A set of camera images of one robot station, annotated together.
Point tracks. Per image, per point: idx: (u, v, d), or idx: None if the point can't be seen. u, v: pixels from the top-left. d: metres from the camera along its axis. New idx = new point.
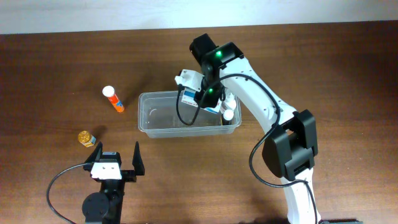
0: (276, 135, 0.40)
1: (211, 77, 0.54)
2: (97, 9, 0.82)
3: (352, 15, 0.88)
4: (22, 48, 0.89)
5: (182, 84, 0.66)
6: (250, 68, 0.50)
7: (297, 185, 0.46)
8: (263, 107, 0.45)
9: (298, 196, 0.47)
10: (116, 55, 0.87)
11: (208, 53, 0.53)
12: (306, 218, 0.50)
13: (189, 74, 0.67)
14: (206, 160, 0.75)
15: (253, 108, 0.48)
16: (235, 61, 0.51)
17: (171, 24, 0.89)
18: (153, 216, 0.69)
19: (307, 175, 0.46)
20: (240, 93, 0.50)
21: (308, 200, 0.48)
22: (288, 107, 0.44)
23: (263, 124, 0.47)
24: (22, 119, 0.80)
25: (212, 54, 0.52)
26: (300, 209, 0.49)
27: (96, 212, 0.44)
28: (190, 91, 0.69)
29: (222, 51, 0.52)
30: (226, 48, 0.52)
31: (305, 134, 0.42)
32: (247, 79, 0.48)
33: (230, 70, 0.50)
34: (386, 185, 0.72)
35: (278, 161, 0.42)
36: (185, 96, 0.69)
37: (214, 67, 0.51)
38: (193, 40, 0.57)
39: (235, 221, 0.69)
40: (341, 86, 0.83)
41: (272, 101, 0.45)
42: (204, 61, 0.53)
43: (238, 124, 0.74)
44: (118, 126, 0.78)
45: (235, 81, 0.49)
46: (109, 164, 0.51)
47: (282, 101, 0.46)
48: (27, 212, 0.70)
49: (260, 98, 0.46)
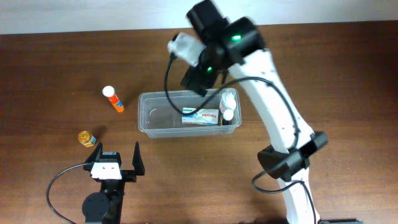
0: (293, 161, 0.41)
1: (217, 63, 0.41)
2: (97, 9, 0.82)
3: (353, 15, 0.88)
4: (23, 48, 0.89)
5: (174, 51, 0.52)
6: (273, 68, 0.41)
7: (293, 185, 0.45)
8: (283, 126, 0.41)
9: (295, 194, 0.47)
10: (116, 55, 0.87)
11: (221, 32, 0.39)
12: (304, 218, 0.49)
13: (187, 40, 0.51)
14: (206, 160, 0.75)
15: (267, 119, 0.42)
16: (255, 58, 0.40)
17: (172, 23, 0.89)
18: (153, 216, 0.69)
19: (303, 175, 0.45)
20: (255, 98, 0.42)
21: (306, 200, 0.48)
22: (305, 129, 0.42)
23: (274, 136, 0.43)
24: (22, 119, 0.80)
25: (226, 35, 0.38)
26: (298, 208, 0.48)
27: (96, 211, 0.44)
28: (188, 112, 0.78)
29: (242, 37, 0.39)
30: (245, 31, 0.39)
31: (311, 153, 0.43)
32: (268, 86, 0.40)
33: (250, 70, 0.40)
34: (386, 185, 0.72)
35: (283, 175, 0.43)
36: (183, 117, 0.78)
37: (227, 52, 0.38)
38: (194, 9, 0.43)
39: (235, 221, 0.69)
40: (341, 85, 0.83)
41: (294, 121, 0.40)
42: (212, 42, 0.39)
43: (238, 123, 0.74)
44: (118, 126, 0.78)
45: (255, 85, 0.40)
46: (109, 164, 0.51)
47: (299, 117, 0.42)
48: (28, 212, 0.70)
49: (280, 112, 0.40)
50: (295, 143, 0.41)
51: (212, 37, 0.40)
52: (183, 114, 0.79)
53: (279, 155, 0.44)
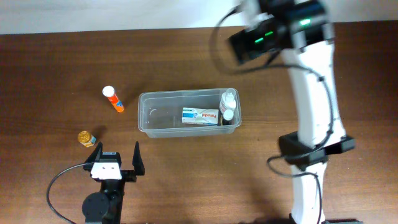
0: (316, 159, 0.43)
1: (272, 42, 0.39)
2: (97, 9, 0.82)
3: (352, 14, 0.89)
4: (23, 48, 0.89)
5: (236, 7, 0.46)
6: (331, 64, 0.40)
7: (306, 176, 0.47)
8: (318, 123, 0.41)
9: (306, 185, 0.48)
10: (117, 55, 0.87)
11: (288, 10, 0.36)
12: (310, 208, 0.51)
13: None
14: (206, 160, 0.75)
15: (305, 110, 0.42)
16: (317, 48, 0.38)
17: (171, 23, 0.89)
18: (153, 216, 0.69)
19: (319, 169, 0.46)
20: (300, 86, 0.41)
21: (316, 193, 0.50)
22: (339, 130, 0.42)
23: (303, 127, 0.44)
24: (22, 119, 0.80)
25: (295, 14, 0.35)
26: (306, 198, 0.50)
27: (96, 210, 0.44)
28: (188, 112, 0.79)
29: (311, 20, 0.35)
30: (316, 15, 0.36)
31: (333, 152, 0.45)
32: (319, 81, 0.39)
33: (306, 61, 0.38)
34: (386, 185, 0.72)
35: (300, 165, 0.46)
36: (183, 117, 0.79)
37: (288, 33, 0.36)
38: None
39: (235, 221, 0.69)
40: (341, 85, 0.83)
41: (331, 122, 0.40)
42: (277, 18, 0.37)
43: (238, 123, 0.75)
44: (118, 126, 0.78)
45: (306, 77, 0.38)
46: (109, 164, 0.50)
47: (336, 117, 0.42)
48: (27, 212, 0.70)
49: (320, 110, 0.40)
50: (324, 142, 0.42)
51: (277, 11, 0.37)
52: (183, 114, 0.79)
53: (304, 147, 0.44)
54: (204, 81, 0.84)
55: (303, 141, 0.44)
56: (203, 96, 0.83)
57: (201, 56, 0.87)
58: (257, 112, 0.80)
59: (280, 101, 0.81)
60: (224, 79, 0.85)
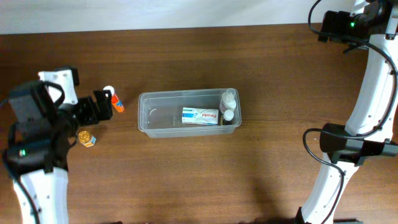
0: (349, 147, 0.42)
1: (374, 22, 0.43)
2: (97, 8, 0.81)
3: None
4: (23, 48, 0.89)
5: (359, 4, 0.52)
6: None
7: (333, 170, 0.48)
8: (369, 114, 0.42)
9: (329, 182, 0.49)
10: (117, 55, 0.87)
11: None
12: (320, 207, 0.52)
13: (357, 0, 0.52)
14: (206, 160, 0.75)
15: (362, 98, 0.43)
16: None
17: (172, 23, 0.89)
18: (153, 215, 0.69)
19: (349, 168, 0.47)
20: (370, 73, 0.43)
21: (334, 194, 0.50)
22: (387, 132, 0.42)
23: (354, 116, 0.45)
24: None
25: None
26: (322, 196, 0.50)
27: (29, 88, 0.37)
28: (188, 112, 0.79)
29: None
30: None
31: (370, 155, 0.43)
32: (390, 75, 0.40)
33: (389, 50, 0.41)
34: (387, 185, 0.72)
35: (333, 152, 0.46)
36: (183, 117, 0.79)
37: (384, 15, 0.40)
38: None
39: (235, 221, 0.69)
40: (341, 85, 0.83)
41: (384, 117, 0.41)
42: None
43: (238, 123, 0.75)
44: (118, 126, 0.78)
45: (380, 65, 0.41)
46: (54, 89, 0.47)
47: (390, 120, 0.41)
48: None
49: (379, 101, 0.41)
50: (368, 135, 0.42)
51: None
52: (183, 114, 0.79)
53: (346, 133, 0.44)
54: (204, 81, 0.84)
55: (349, 129, 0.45)
56: (202, 96, 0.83)
57: (202, 56, 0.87)
58: (257, 112, 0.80)
59: (280, 102, 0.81)
60: (224, 79, 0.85)
